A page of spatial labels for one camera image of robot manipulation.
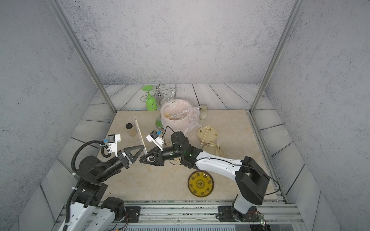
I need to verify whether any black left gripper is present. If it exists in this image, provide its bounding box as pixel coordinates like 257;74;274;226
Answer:
96;146;144;184

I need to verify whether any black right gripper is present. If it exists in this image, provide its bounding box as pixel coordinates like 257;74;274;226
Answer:
141;145;186;167

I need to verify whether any chopsticks pair one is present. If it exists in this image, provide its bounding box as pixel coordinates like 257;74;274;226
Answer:
135;116;147;155

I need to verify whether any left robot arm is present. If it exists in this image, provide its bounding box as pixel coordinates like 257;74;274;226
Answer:
60;139;145;231

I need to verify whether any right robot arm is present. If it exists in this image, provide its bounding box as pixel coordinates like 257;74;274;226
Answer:
140;131;273;222

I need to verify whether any white trash bin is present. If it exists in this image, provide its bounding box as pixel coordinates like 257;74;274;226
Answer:
160;99;194;136

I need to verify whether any green plastic goblet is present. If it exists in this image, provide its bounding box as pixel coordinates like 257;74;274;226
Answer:
140;85;159;111

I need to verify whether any yellow patterned round plate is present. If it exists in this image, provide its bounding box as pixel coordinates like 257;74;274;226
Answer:
188;170;214;197

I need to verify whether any large cream oval plate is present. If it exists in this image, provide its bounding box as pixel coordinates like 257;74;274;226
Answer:
202;143;225;157

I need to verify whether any small cream bottle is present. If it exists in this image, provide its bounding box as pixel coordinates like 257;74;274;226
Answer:
199;105;208;119

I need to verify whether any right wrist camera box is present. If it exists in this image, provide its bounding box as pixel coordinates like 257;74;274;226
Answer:
146;130;164;151

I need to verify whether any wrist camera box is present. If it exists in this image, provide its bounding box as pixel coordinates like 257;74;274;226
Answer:
146;130;164;151
101;134;121;158

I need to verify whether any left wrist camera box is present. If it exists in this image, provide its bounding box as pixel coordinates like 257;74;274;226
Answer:
101;134;121;158

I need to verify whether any chrome wire cup rack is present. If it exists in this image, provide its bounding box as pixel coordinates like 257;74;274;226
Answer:
152;84;177;111

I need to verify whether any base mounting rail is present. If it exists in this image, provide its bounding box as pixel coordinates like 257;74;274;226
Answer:
51;187;304;231

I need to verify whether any metal corner post right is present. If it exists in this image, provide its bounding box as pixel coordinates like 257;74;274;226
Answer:
250;0;304;114

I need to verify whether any metal corner post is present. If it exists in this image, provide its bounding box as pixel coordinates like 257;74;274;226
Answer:
47;0;117;115
250;0;304;114

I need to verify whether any metal corner post left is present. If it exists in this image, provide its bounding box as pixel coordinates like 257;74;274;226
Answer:
47;0;117;115

